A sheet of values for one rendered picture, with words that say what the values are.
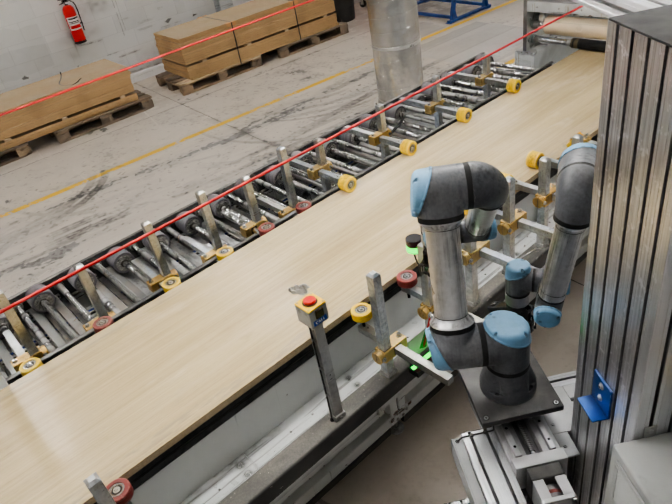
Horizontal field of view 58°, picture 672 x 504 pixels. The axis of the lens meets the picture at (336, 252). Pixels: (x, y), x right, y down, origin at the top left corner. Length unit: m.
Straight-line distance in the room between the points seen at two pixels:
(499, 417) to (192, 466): 1.04
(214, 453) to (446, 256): 1.12
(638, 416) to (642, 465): 0.10
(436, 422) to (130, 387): 1.46
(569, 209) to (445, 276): 0.36
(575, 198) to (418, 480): 1.62
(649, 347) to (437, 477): 1.73
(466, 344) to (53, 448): 1.36
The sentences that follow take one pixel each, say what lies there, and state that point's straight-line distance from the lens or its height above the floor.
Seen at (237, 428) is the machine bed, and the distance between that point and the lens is 2.20.
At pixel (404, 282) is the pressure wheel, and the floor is 0.90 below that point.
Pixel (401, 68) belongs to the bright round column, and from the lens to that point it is 6.17.
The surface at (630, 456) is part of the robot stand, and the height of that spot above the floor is 1.23.
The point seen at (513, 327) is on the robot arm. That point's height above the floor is 1.27.
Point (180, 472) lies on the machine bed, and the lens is 2.16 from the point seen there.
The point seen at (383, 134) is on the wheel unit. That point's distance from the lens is 3.41.
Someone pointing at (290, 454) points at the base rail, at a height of 0.70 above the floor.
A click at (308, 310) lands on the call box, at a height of 1.22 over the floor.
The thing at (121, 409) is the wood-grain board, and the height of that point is 0.90.
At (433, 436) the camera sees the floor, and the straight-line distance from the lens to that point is 2.98.
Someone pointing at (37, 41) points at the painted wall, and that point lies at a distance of 8.78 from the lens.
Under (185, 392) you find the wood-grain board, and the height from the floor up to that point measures 0.90.
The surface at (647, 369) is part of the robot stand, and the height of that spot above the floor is 1.44.
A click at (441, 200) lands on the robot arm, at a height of 1.61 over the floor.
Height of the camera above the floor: 2.35
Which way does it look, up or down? 34 degrees down
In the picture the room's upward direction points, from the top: 11 degrees counter-clockwise
